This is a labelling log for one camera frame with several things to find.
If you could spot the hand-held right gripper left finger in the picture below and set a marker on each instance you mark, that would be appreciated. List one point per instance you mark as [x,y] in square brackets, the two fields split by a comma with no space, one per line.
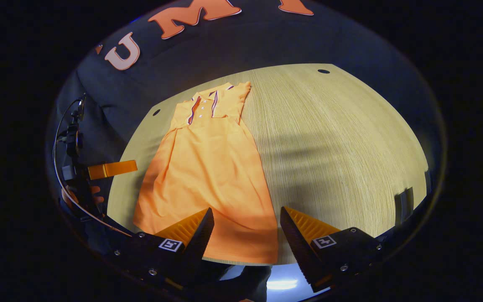
[201,235]

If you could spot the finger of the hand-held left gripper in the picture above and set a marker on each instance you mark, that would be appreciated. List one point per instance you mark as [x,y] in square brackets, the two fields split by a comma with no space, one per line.
[113,169]

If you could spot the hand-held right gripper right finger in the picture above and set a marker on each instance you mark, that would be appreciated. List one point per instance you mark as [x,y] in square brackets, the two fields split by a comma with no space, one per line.
[296,243]

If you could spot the orange T-shirt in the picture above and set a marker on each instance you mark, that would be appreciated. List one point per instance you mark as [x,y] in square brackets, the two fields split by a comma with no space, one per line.
[208,176]

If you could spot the dark table edge clamp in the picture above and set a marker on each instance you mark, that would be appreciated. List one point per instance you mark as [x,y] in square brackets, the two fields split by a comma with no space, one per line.
[403,205]

